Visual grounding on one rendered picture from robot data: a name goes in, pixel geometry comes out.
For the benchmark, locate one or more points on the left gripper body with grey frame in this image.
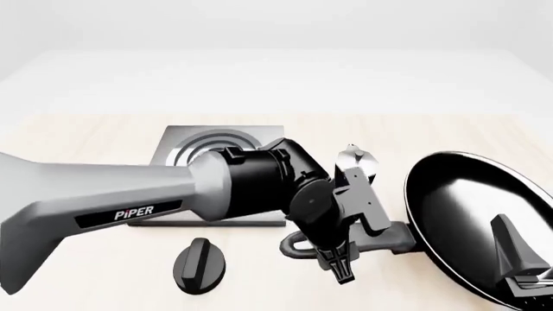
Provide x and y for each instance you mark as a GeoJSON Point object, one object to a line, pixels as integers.
{"type": "Point", "coordinates": [365, 197]}

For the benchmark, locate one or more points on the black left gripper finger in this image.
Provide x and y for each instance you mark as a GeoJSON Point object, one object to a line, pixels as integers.
{"type": "Point", "coordinates": [339, 262]}

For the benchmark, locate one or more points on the silver-grey and black left robot arm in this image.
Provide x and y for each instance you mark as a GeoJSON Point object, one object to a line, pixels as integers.
{"type": "Point", "coordinates": [129, 191]}

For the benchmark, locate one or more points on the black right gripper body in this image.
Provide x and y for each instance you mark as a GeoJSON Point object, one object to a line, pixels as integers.
{"type": "Point", "coordinates": [533, 288]}

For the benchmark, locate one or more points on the flat black stove plate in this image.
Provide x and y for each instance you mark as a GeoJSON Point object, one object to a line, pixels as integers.
{"type": "Point", "coordinates": [181, 142]}

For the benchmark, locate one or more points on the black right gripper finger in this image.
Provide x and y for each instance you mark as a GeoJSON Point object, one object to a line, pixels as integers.
{"type": "Point", "coordinates": [512, 246]}

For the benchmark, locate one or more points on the round black stove knob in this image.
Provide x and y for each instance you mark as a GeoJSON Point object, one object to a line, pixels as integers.
{"type": "Point", "coordinates": [203, 265]}

